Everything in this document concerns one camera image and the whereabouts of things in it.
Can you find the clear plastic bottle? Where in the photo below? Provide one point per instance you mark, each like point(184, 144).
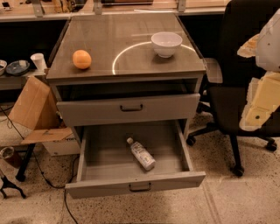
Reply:
point(146, 160)

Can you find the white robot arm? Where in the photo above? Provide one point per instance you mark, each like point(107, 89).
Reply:
point(263, 96)

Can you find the grey drawer cabinet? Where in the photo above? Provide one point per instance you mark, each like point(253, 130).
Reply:
point(124, 63)

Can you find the grey upper drawer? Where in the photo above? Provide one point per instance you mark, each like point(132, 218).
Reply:
point(128, 110)

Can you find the open bottom drawer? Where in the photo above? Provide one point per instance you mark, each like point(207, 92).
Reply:
point(107, 166)

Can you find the white bowl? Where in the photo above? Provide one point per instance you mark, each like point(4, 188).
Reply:
point(165, 43)

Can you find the orange fruit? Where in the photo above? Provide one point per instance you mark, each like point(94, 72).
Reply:
point(82, 59)

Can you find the black office chair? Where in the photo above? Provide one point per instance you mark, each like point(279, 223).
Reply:
point(228, 76)

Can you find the brown cardboard box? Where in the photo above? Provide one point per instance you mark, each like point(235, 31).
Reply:
point(36, 110)

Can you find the white paper cup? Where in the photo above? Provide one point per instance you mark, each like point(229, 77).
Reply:
point(39, 61)

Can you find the dark blue plate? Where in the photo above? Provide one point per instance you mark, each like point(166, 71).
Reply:
point(18, 68)

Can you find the brown round canister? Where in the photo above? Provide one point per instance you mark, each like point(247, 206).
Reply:
point(10, 155)

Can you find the black tripod stand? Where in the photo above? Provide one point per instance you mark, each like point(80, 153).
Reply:
point(8, 184)

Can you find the wooden workbench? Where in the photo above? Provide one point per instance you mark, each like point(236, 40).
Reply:
point(33, 10)

